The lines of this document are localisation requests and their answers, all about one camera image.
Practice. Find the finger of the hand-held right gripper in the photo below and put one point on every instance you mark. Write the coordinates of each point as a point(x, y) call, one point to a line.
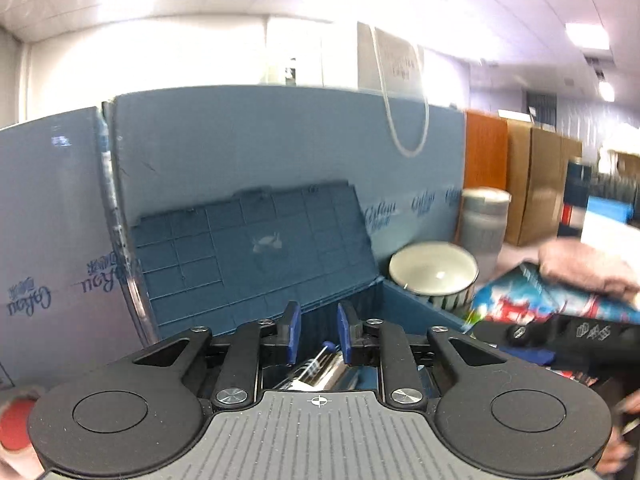
point(517, 334)

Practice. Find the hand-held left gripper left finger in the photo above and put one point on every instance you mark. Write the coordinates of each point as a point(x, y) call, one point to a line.
point(291, 332)

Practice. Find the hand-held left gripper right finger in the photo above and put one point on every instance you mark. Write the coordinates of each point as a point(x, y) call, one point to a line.
point(346, 332)

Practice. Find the silver pen-like tool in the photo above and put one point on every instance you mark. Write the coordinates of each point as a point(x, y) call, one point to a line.
point(312, 365)

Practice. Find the colourful printed package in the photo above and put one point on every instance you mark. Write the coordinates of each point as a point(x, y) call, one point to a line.
point(515, 295)

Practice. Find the chrome cylinder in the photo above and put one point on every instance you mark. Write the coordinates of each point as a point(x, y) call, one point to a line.
point(337, 377)

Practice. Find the blue plastic storage box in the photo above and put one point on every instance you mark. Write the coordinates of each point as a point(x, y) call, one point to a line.
point(240, 255)

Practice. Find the person's right hand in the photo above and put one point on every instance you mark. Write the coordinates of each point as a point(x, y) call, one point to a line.
point(585, 267)

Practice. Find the white bowl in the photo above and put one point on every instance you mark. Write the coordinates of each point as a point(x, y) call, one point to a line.
point(432, 270)

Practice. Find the grey ribbed plastic container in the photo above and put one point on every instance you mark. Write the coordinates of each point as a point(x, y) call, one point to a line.
point(482, 225)

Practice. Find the brown cardboard box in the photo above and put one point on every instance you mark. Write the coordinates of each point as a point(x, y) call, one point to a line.
point(540, 180)

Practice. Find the small ceiling light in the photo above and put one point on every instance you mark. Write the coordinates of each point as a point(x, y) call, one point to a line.
point(587, 36)
point(606, 91)

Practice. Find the left blue foam board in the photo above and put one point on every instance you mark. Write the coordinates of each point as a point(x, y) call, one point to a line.
point(55, 210)

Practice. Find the white paper bag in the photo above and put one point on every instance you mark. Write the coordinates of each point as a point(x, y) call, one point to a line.
point(397, 62)

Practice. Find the white cabinet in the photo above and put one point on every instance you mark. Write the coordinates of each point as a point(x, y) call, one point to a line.
point(310, 50)

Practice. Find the red round object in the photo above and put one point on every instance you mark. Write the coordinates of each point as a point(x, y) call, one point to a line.
point(15, 422)

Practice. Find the dark wall vent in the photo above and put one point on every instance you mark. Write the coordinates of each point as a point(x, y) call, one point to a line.
point(541, 107)

